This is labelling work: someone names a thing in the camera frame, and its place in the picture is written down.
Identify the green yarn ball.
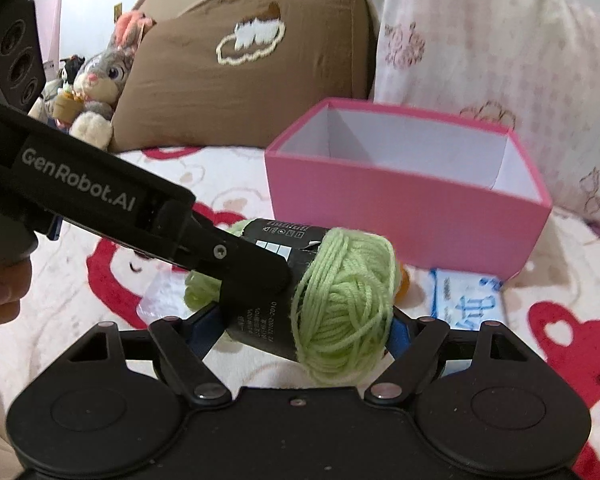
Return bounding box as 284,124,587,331
183,218,403,387

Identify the orange makeup sponge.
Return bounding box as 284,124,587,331
394,263,411,304

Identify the blue white tissue pack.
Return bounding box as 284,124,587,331
430,269,506,330

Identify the person's left hand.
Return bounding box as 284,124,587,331
0,258,32,325

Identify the grey bunny plush toy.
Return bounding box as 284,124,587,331
29,10,155,150

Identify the pink cardboard box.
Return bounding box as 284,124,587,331
264,99,552,280

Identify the brown embroidered pillow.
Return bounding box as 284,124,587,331
110,0,375,152

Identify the pink checkered pillow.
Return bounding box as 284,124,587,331
370,0,600,226

